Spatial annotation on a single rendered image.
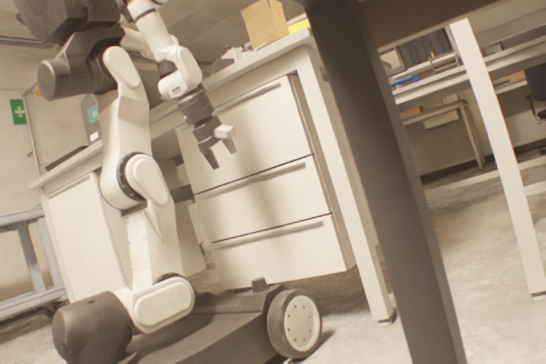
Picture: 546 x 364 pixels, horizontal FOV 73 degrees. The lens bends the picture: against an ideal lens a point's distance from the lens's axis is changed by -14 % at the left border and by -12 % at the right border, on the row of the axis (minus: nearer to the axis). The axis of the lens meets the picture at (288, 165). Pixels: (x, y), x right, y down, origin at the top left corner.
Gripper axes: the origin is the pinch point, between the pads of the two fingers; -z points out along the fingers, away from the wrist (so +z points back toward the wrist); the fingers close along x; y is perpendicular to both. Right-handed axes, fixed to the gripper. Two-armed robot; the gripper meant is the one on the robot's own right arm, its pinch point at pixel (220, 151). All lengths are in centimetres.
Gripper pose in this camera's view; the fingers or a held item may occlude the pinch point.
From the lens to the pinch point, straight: 120.9
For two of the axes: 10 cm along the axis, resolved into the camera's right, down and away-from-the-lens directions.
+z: -4.6, -8.5, -2.5
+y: -8.2, 3.0, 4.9
